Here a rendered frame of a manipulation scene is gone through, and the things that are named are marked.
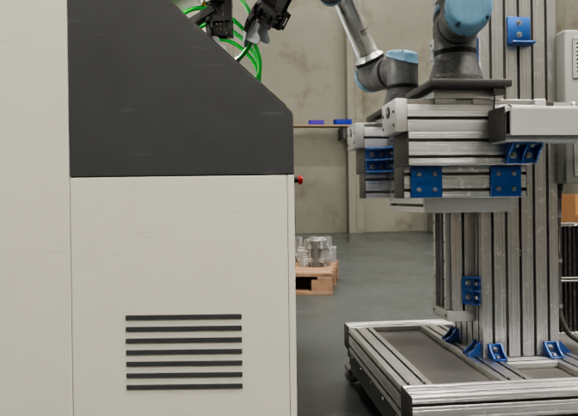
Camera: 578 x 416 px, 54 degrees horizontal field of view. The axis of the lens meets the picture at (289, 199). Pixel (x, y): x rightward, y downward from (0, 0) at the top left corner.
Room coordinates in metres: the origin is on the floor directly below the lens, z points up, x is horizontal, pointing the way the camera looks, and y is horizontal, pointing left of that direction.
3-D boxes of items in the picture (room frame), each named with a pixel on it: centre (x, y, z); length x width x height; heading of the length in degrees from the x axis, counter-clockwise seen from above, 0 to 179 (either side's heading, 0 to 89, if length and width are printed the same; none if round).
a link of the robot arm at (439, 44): (1.59, -0.48, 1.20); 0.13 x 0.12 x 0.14; 174
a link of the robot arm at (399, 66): (2.10, -0.42, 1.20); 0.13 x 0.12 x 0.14; 35
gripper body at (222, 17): (1.81, 0.22, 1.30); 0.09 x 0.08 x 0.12; 90
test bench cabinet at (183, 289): (1.81, 0.28, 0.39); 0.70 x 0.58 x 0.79; 0
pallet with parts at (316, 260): (4.72, 0.28, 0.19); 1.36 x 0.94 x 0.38; 85
